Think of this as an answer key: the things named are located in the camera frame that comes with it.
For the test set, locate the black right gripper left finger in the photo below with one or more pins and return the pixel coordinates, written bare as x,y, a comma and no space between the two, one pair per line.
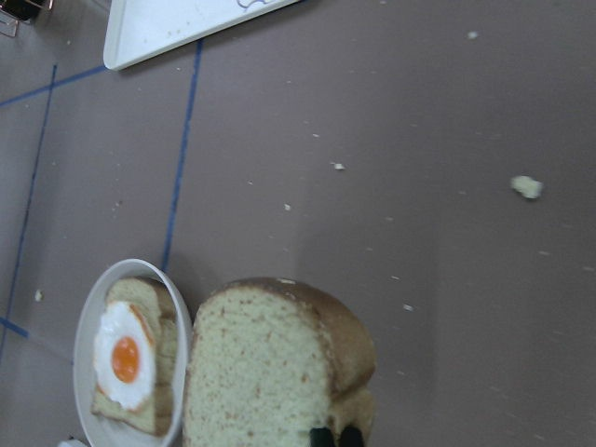
320,437

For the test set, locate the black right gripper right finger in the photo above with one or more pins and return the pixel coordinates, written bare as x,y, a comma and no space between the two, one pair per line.
351,436

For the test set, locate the bread slice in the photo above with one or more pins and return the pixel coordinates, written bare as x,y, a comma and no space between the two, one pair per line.
271,359
153,299

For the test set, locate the cream bear serving tray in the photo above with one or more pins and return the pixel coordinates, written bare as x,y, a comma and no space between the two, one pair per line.
140,30

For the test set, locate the fried egg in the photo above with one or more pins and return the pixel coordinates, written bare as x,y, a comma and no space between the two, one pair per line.
125,356

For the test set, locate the white round plate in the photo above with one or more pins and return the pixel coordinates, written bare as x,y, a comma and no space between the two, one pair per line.
105,432

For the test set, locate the bread crumb piece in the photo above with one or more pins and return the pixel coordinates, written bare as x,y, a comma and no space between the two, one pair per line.
527,187

